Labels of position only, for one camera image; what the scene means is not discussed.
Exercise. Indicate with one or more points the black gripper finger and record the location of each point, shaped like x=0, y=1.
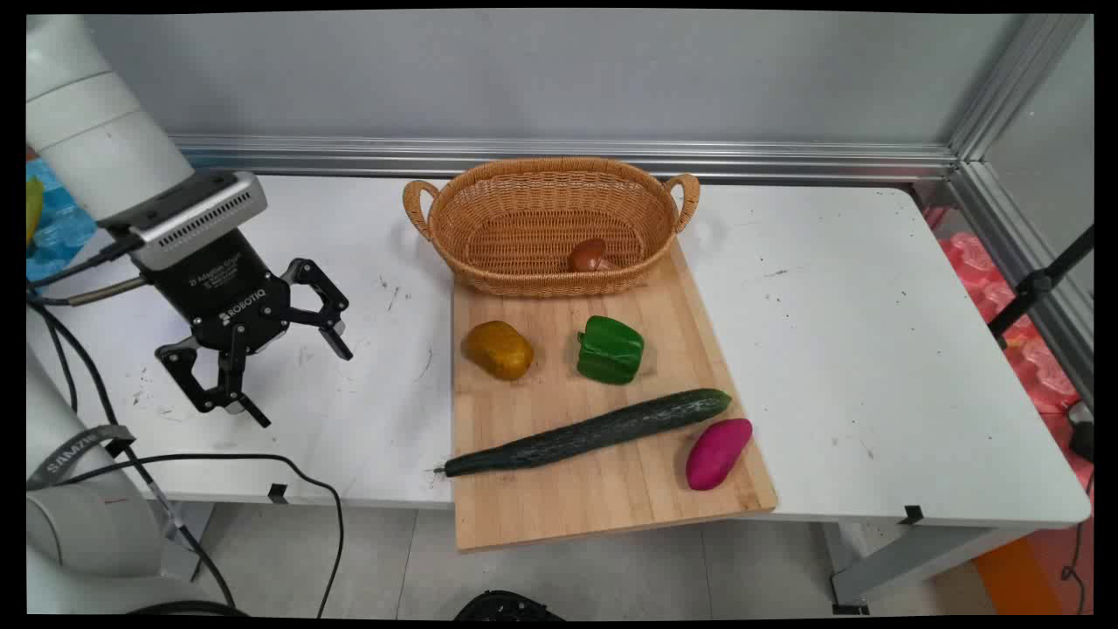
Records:
x=229, y=376
x=332, y=306

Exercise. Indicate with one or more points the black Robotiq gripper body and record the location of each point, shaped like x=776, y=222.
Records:
x=229, y=297

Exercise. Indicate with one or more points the yellow-brown potato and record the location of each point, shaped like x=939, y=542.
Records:
x=499, y=350

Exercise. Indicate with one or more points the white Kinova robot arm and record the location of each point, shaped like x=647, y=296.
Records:
x=96, y=131

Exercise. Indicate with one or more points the black table edge clip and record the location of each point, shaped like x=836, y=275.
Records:
x=278, y=494
x=912, y=514

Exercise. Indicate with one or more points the white table leg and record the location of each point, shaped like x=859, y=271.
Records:
x=185, y=542

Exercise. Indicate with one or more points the blue foam mat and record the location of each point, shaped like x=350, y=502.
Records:
x=61, y=227

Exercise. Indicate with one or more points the yellow-green object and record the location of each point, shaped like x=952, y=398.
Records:
x=32, y=205

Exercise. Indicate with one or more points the woven wicker basket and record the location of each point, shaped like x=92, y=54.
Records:
x=541, y=196

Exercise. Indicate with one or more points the brown mushroom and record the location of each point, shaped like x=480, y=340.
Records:
x=588, y=254

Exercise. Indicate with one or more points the green bell pepper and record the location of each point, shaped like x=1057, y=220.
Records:
x=610, y=350

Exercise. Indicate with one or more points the dark green cucumber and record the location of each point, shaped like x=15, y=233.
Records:
x=594, y=432

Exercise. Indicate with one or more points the wooden cutting board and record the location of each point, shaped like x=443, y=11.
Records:
x=559, y=507

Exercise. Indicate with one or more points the black round object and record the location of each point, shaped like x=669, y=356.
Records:
x=507, y=605

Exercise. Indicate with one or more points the purple sweet potato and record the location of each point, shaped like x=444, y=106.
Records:
x=716, y=454

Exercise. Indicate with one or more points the grey table leg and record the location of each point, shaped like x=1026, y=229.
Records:
x=917, y=559

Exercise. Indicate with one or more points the black tripod stand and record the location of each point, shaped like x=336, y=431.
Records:
x=1035, y=284

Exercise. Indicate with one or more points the black power adapter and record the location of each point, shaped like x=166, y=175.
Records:
x=1083, y=437

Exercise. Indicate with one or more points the aluminium back frame rail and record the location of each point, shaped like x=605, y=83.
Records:
x=568, y=157

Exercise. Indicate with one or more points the aluminium side frame rail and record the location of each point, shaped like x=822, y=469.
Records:
x=1022, y=253

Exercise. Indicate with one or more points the aluminium corner frame post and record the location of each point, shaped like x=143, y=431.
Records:
x=1013, y=83

